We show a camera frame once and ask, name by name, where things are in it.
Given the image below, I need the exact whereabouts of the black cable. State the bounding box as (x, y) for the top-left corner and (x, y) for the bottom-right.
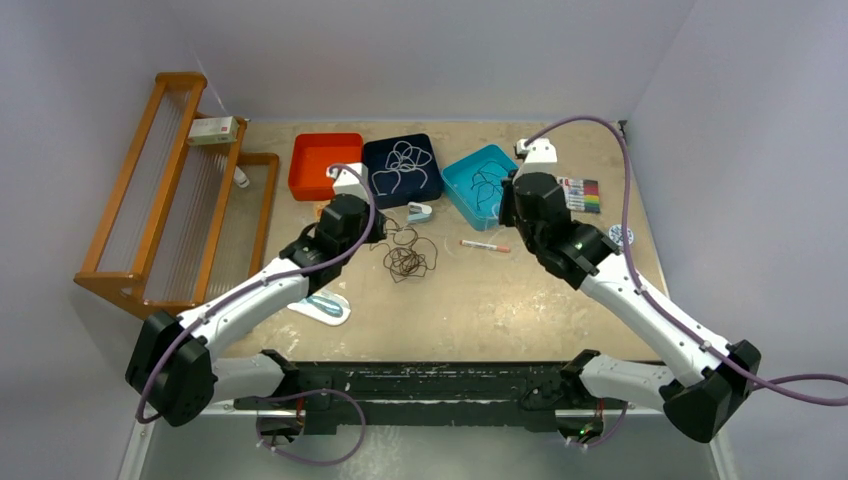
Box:
(470, 162), (508, 217)

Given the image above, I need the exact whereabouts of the cable pile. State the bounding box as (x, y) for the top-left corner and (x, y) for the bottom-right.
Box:
(369, 218), (440, 285)

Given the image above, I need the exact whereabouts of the white cable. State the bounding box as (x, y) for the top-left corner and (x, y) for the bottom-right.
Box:
(384, 140), (433, 175)
(369, 162), (439, 197)

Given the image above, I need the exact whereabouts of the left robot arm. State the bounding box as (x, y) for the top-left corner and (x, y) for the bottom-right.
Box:
(125, 193), (385, 427)

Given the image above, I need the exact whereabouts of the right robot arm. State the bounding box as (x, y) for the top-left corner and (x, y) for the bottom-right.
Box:
(499, 171), (762, 443)

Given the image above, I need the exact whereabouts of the light blue tray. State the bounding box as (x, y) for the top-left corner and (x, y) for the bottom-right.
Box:
(441, 144), (518, 231)

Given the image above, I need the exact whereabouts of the light blue stapler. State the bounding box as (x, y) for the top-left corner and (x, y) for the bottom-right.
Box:
(406, 202), (433, 225)

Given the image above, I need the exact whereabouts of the white red marker pen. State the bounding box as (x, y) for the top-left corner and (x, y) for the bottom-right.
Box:
(459, 239), (511, 253)

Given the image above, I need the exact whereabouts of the orange notebook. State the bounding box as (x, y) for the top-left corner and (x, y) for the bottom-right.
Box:
(313, 201), (329, 221)

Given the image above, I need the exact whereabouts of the dark blue tray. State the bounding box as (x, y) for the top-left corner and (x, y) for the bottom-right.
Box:
(362, 133), (444, 209)

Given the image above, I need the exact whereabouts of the marker pen pack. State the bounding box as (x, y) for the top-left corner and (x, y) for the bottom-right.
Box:
(557, 177), (601, 214)

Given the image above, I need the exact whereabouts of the scissors blister pack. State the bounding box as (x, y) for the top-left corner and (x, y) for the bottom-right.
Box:
(287, 290), (351, 327)

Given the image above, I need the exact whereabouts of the orange tray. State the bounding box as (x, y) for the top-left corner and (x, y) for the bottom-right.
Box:
(288, 132), (364, 202)

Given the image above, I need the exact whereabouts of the blue white round tin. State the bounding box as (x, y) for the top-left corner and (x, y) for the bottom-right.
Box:
(607, 224), (635, 248)

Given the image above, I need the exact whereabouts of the wooden rack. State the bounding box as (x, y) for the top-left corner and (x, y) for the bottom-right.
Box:
(74, 72), (279, 319)

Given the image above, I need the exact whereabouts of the small white red box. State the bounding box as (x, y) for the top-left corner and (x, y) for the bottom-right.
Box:
(186, 116), (239, 146)

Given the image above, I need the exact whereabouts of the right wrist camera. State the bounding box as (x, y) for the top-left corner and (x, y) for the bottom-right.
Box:
(514, 137), (558, 179)

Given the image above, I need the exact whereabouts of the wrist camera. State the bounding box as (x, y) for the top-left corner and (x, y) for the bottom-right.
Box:
(326, 162), (368, 202)
(514, 137), (558, 179)

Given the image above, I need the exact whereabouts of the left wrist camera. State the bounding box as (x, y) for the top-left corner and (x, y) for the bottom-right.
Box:
(326, 162), (368, 202)

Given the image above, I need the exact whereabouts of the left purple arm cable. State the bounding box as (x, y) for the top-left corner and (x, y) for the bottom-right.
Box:
(135, 163), (378, 425)

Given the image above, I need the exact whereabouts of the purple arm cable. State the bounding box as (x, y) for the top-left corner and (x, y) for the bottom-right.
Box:
(135, 163), (378, 425)
(523, 115), (848, 407)

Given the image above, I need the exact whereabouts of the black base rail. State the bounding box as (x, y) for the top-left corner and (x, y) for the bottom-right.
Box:
(233, 351), (631, 439)

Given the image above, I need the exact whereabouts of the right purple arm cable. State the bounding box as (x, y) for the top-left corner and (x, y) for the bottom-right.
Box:
(523, 115), (848, 407)

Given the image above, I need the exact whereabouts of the aluminium frame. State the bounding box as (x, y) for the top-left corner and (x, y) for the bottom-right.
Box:
(121, 401), (738, 479)

